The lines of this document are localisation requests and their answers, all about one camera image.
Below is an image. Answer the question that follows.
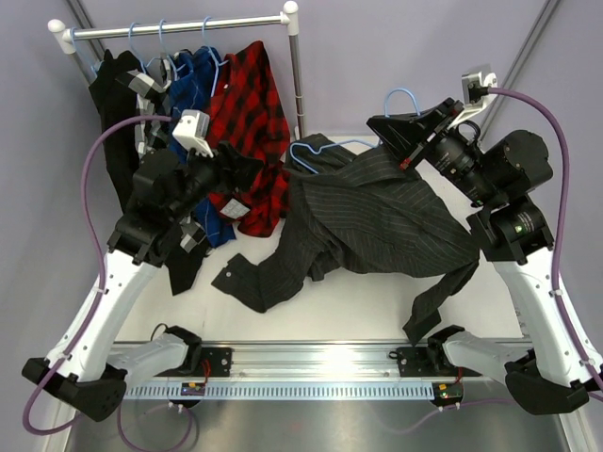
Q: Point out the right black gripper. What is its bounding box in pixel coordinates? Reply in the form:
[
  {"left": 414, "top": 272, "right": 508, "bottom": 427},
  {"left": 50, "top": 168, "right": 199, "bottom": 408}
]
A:
[{"left": 370, "top": 98, "right": 500, "bottom": 209}]

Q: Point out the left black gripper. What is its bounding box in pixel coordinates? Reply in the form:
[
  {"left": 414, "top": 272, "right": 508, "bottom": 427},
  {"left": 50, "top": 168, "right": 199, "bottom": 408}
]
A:
[{"left": 170, "top": 139, "right": 264, "bottom": 221}]

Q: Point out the light blue wire hanger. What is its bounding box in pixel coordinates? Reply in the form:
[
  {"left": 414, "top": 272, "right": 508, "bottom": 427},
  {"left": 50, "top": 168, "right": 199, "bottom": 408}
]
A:
[{"left": 288, "top": 87, "right": 423, "bottom": 175}]

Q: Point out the dark pinstriped shirt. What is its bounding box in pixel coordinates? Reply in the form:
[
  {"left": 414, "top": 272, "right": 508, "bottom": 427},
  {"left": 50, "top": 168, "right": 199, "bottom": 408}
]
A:
[{"left": 212, "top": 134, "right": 480, "bottom": 345}]

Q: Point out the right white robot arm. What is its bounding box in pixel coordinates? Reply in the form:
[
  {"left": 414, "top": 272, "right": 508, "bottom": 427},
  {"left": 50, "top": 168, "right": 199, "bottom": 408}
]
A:
[{"left": 367, "top": 99, "right": 602, "bottom": 415}]

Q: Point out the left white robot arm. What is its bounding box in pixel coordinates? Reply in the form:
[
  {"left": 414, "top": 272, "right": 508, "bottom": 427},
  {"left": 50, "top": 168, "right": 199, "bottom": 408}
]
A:
[{"left": 22, "top": 141, "right": 264, "bottom": 422}]

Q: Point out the red black plaid shirt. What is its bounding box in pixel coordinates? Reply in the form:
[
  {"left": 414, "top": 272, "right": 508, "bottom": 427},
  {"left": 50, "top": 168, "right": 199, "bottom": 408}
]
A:
[{"left": 206, "top": 40, "right": 290, "bottom": 237}]

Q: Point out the blue plaid shirt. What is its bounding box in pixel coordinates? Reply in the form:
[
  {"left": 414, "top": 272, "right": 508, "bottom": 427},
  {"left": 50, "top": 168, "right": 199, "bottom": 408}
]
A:
[{"left": 169, "top": 46, "right": 236, "bottom": 248}]

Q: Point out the grey white plaid shirt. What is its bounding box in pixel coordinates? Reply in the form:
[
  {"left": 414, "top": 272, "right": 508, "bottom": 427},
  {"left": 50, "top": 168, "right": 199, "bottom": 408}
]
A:
[{"left": 115, "top": 55, "right": 208, "bottom": 255}]

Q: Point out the blue hanger of red shirt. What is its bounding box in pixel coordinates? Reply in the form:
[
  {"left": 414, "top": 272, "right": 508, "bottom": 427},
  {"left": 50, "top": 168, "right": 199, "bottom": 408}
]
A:
[{"left": 201, "top": 16, "right": 226, "bottom": 96}]

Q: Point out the blue hanger of black shirt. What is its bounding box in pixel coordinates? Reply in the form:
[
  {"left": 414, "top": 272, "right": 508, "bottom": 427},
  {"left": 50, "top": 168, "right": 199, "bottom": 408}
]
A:
[{"left": 70, "top": 26, "right": 98, "bottom": 78}]

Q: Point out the blue hanger of grey shirt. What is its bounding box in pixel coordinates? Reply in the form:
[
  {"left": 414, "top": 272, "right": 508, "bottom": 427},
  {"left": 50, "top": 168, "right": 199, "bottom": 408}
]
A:
[{"left": 127, "top": 21, "right": 164, "bottom": 74}]

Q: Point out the metal clothes rack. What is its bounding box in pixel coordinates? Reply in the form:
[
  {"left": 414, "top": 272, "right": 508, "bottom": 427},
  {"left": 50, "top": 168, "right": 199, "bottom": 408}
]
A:
[{"left": 47, "top": 1, "right": 307, "bottom": 137}]

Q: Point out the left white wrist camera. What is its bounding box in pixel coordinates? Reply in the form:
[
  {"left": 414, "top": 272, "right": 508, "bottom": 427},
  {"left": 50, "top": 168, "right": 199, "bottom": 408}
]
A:
[{"left": 172, "top": 109, "right": 215, "bottom": 158}]

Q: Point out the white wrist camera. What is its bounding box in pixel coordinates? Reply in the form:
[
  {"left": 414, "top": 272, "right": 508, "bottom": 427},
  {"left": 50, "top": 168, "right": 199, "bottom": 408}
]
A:
[
  {"left": 172, "top": 109, "right": 215, "bottom": 158},
  {"left": 449, "top": 64, "right": 497, "bottom": 128}
]

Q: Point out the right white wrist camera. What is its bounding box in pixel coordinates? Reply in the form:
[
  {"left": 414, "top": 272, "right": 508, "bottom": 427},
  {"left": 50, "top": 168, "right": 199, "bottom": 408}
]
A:
[{"left": 449, "top": 64, "right": 497, "bottom": 128}]

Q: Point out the right aluminium frame post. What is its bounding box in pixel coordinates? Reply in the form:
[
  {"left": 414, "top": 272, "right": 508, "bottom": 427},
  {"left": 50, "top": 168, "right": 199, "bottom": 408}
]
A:
[{"left": 481, "top": 0, "right": 563, "bottom": 140}]

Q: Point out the aluminium frame post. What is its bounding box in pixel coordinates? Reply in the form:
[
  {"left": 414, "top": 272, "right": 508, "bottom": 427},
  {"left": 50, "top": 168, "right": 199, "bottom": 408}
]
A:
[
  {"left": 63, "top": 0, "right": 106, "bottom": 86},
  {"left": 481, "top": 0, "right": 563, "bottom": 140}
]

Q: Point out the left aluminium frame post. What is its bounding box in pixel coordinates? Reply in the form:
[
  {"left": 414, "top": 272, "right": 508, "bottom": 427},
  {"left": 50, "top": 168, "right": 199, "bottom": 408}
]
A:
[{"left": 63, "top": 0, "right": 106, "bottom": 86}]

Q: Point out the aluminium mounting rail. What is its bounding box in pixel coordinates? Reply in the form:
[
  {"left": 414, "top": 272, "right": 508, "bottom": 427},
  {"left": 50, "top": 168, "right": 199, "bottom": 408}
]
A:
[{"left": 107, "top": 341, "right": 533, "bottom": 380}]

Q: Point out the white slotted cable duct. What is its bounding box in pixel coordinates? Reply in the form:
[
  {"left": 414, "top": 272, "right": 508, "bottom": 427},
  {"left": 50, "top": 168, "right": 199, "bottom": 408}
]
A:
[{"left": 124, "top": 381, "right": 435, "bottom": 401}]

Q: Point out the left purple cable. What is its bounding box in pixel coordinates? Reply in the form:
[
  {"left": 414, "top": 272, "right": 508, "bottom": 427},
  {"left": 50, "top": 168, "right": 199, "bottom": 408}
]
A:
[{"left": 22, "top": 115, "right": 175, "bottom": 437}]

